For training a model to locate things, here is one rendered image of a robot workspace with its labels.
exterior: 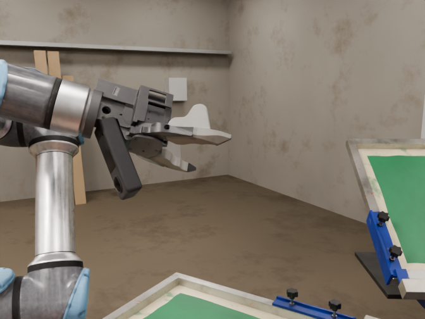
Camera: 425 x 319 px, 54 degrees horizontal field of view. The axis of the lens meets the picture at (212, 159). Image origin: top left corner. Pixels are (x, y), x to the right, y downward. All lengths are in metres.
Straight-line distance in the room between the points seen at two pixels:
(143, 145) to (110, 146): 0.05
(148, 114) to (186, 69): 7.38
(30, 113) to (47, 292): 0.46
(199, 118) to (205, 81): 7.57
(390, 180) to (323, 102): 4.34
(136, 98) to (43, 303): 0.50
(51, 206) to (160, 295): 0.93
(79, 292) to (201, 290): 0.97
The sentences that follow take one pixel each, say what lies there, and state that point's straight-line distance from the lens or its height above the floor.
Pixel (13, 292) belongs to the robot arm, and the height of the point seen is 1.41.
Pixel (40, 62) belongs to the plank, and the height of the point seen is 2.15.
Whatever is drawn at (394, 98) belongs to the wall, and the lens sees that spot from 5.52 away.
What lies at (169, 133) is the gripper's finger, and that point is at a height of 1.75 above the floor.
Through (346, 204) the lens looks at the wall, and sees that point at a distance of 6.16.
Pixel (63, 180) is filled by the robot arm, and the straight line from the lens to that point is 1.03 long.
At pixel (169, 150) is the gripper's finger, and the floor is 1.71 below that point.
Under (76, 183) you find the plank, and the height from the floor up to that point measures 0.32.
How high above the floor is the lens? 1.82
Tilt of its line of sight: 10 degrees down
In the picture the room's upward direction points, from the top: straight up
